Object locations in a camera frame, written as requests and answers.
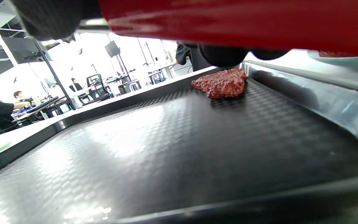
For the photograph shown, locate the person's right hand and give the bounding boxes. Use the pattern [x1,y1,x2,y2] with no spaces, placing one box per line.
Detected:
[10,0,291,67]

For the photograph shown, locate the chunky red steak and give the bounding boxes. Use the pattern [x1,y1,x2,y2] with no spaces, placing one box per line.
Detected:
[191,68,248,99]

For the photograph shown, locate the red-handled metal kitchen tongs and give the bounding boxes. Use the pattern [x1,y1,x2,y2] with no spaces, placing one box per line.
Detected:
[98,0,358,56]

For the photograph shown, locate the long red steak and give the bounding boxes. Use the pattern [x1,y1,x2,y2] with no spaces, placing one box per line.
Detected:
[318,50,353,58]

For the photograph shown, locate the teal blue plate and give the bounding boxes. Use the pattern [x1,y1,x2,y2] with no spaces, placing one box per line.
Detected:
[306,50,358,70]

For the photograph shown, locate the black monitor on stand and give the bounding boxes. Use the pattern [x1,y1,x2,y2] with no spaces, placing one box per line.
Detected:
[1,37,77,109]

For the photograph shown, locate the black studio light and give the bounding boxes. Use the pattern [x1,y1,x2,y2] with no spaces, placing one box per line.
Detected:
[104,40,121,58]

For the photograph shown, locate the black office chair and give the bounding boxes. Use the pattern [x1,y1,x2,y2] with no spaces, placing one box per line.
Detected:
[86,74,112,101]

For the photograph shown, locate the black plastic tray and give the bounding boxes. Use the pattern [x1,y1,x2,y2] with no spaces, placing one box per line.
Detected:
[0,61,358,224]

